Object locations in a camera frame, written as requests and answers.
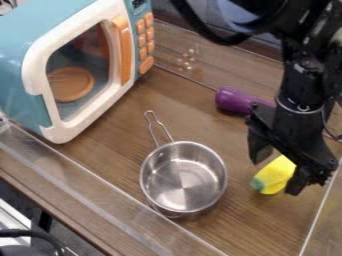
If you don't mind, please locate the blue toy microwave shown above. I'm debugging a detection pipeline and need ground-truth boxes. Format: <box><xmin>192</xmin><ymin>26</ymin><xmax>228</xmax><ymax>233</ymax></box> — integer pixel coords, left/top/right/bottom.
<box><xmin>0</xmin><ymin>0</ymin><xmax>155</xmax><ymax>144</ymax></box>

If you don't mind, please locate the black cable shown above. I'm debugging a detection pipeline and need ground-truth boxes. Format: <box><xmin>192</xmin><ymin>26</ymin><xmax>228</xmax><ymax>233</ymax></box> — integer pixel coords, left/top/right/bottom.
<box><xmin>0</xmin><ymin>229</ymin><xmax>65</xmax><ymax>256</ymax></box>

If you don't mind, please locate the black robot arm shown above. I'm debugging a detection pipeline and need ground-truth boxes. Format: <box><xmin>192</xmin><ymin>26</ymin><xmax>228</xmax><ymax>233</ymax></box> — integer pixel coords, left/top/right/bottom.
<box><xmin>232</xmin><ymin>0</ymin><xmax>342</xmax><ymax>195</ymax></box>

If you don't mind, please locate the clear acrylic barrier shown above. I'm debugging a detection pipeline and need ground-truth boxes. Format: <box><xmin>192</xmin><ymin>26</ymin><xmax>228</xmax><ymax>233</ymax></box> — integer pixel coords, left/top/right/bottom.
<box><xmin>0</xmin><ymin>113</ymin><xmax>227</xmax><ymax>256</ymax></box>

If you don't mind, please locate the yellow toy banana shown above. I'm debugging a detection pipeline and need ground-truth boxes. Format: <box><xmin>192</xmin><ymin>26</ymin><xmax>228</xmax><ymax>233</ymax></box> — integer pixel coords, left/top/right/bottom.
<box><xmin>250</xmin><ymin>155</ymin><xmax>296</xmax><ymax>195</ymax></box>

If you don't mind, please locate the silver pot with handle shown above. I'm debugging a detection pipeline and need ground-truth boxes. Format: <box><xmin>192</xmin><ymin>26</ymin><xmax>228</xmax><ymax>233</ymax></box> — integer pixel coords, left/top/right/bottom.
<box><xmin>139</xmin><ymin>110</ymin><xmax>228</xmax><ymax>219</ymax></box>

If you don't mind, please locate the purple toy eggplant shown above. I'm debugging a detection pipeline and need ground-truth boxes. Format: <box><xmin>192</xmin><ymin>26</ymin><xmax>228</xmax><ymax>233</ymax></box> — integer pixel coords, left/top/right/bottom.
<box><xmin>215</xmin><ymin>86</ymin><xmax>275</xmax><ymax>115</ymax></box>

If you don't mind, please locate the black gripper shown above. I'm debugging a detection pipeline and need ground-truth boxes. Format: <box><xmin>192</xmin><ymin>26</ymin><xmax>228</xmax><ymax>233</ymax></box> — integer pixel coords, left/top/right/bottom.
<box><xmin>246</xmin><ymin>101</ymin><xmax>338</xmax><ymax>196</ymax></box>

